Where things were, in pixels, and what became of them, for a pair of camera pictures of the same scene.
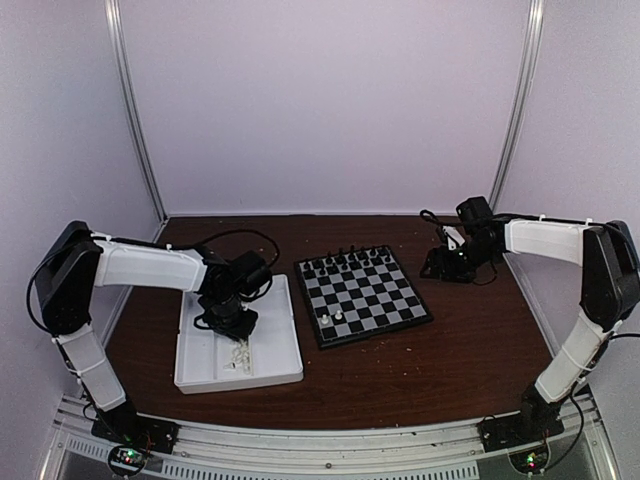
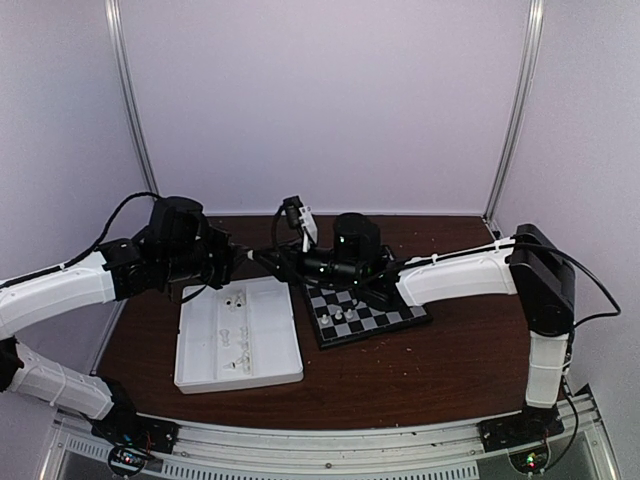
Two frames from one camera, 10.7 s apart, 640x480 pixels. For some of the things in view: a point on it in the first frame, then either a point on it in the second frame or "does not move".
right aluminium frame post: x=535 y=17 does not move
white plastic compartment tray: x=206 y=360 does not move
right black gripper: x=440 y=264 → x=288 y=262
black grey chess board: x=359 y=296 does not move
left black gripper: x=241 y=332 → x=227 y=251
